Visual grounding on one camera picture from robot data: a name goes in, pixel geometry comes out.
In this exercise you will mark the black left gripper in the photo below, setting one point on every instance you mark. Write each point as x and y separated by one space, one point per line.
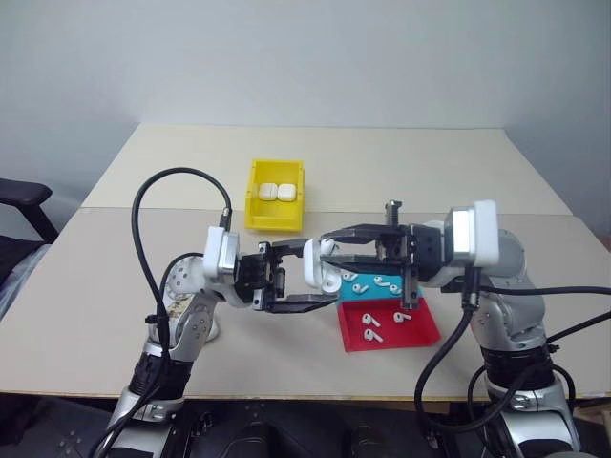
260 279

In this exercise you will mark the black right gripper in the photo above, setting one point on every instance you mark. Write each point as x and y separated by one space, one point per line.
425 253

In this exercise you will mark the white earbud case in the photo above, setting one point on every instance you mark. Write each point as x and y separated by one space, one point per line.
287 192
312 267
267 192

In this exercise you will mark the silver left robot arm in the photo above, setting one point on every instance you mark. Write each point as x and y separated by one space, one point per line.
191 329

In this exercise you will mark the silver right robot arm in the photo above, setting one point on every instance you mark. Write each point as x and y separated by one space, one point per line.
515 315

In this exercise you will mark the yellow plastic bin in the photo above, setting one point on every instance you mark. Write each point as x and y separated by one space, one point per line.
274 219

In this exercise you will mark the closed white earbud case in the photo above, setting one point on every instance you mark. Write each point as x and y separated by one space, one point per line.
287 192
267 192

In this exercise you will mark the white earbud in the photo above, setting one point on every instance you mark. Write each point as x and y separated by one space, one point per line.
369 319
350 276
401 317
359 288
379 280
394 288
371 335

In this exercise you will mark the blue plastic tray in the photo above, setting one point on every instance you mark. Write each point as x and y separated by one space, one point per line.
379 294

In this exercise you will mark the red plastic tray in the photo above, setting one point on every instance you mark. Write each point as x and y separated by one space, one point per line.
415 331

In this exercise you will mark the black office chair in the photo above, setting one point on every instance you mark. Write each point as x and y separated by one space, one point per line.
24 193

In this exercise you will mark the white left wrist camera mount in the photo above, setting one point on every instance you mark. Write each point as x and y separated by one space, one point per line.
215 253

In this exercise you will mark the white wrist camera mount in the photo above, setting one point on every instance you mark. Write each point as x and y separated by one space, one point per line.
215 253
482 234

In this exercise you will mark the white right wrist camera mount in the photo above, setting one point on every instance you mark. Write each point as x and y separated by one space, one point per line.
482 234

